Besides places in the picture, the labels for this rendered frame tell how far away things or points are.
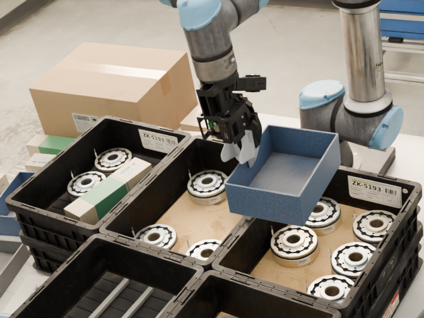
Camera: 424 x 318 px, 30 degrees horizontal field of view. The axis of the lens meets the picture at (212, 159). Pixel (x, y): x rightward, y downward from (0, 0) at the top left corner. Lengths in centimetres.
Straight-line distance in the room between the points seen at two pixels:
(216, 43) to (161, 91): 102
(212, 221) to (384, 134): 46
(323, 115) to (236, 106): 58
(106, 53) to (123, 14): 255
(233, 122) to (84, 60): 123
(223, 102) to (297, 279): 47
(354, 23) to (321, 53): 246
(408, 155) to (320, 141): 69
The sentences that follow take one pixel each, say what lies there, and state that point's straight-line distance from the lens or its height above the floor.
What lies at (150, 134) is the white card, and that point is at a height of 91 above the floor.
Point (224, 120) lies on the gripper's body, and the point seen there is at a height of 126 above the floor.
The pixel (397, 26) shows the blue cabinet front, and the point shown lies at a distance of 359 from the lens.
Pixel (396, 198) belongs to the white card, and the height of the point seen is 89.
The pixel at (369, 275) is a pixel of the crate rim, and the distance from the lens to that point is 155.
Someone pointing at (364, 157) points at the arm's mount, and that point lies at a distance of 215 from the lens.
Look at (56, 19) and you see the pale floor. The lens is 530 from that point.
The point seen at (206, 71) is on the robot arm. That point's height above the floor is 135.
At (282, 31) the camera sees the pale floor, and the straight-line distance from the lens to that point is 451.
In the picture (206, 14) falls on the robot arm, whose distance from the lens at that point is 133.
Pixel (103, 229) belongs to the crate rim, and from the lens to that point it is 177.
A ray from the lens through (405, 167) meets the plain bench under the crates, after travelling 217.
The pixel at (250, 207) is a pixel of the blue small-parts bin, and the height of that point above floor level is 110.
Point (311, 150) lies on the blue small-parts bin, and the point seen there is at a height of 110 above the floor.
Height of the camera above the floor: 200
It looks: 35 degrees down
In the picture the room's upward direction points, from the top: 12 degrees counter-clockwise
